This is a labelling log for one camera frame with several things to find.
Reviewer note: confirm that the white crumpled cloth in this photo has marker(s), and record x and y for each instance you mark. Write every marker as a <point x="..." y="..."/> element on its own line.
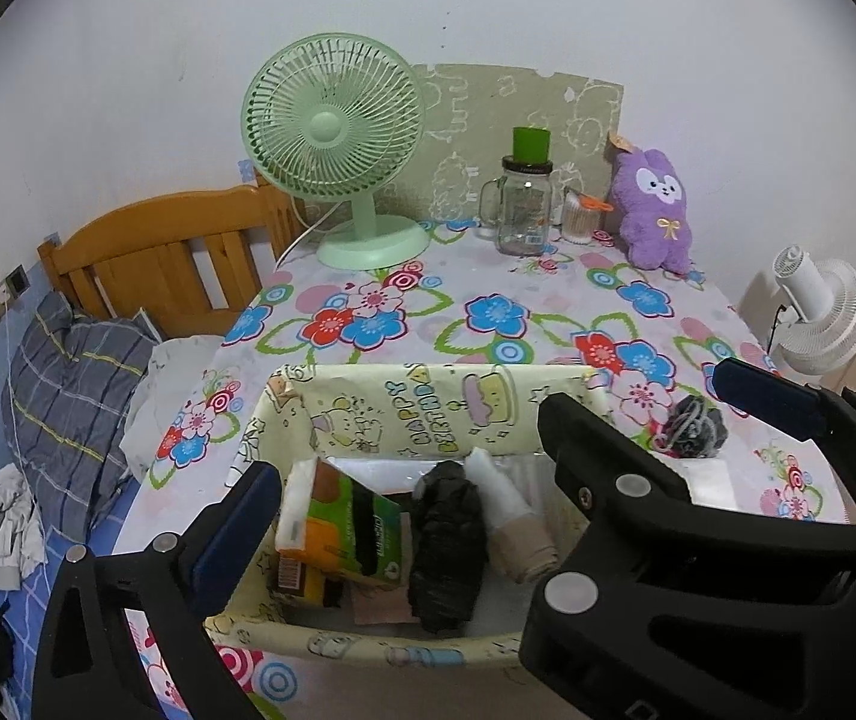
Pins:
<point x="4" y="525"/>

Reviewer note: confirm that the beige white cloth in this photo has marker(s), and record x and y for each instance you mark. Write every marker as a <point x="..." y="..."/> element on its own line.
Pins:
<point x="514" y="532"/>

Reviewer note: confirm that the pink packet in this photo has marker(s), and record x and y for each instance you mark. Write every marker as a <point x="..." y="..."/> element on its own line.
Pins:
<point x="386" y="606"/>

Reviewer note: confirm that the cotton swab jar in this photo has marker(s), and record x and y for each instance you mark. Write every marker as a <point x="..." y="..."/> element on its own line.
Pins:
<point x="576" y="223"/>

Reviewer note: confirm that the glass mug jar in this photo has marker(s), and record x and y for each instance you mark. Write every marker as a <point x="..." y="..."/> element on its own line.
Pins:
<point x="521" y="210"/>

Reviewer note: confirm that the floral tablecloth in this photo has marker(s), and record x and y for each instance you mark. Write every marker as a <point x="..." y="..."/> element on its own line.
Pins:
<point x="518" y="315"/>

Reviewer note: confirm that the orange clip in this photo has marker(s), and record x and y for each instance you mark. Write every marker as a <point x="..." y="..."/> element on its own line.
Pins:
<point x="594" y="202"/>

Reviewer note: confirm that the green patterned board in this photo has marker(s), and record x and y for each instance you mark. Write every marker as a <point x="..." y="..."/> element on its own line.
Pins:
<point x="473" y="112"/>

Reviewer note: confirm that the wooden bed headboard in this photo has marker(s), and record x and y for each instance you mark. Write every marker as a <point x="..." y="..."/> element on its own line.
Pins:
<point x="158" y="240"/>

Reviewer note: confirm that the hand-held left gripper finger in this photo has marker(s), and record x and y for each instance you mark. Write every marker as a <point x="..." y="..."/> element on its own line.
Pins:
<point x="236" y="532"/>

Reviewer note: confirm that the black plastic bag roll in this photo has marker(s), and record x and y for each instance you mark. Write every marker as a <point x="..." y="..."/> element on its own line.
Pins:
<point x="446" y="540"/>

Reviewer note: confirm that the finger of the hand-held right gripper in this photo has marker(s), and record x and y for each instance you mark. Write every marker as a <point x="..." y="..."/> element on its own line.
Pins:
<point x="581" y="457"/>
<point x="765" y="394"/>

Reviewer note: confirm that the white floor fan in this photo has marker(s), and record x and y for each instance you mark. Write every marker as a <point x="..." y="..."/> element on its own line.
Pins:
<point x="825" y="315"/>

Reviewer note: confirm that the blue grid bed sheet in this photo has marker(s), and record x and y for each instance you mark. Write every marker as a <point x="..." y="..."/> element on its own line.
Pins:
<point x="30" y="615"/>

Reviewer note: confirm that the green orange tissue pack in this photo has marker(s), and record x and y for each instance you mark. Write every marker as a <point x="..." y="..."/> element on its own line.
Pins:
<point x="345" y="525"/>

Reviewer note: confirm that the purple plush rabbit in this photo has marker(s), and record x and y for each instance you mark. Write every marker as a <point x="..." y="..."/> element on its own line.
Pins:
<point x="653" y="217"/>

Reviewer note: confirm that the grey plaid pillow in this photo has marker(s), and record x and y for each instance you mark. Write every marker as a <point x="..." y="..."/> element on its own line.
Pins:
<point x="75" y="397"/>

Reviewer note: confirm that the wall socket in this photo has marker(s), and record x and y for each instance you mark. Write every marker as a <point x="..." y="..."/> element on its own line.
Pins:
<point x="11" y="289"/>

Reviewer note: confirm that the green plastic cup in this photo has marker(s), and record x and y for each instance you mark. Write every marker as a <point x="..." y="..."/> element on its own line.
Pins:
<point x="531" y="145"/>

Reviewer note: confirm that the white pink tissue pack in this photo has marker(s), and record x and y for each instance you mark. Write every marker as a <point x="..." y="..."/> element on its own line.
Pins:
<point x="709" y="484"/>

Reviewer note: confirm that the green desk fan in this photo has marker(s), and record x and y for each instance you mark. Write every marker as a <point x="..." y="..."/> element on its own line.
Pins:
<point x="330" y="120"/>

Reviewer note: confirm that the yellow printed fabric storage box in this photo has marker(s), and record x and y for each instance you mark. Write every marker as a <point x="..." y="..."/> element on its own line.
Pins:
<point x="398" y="412"/>

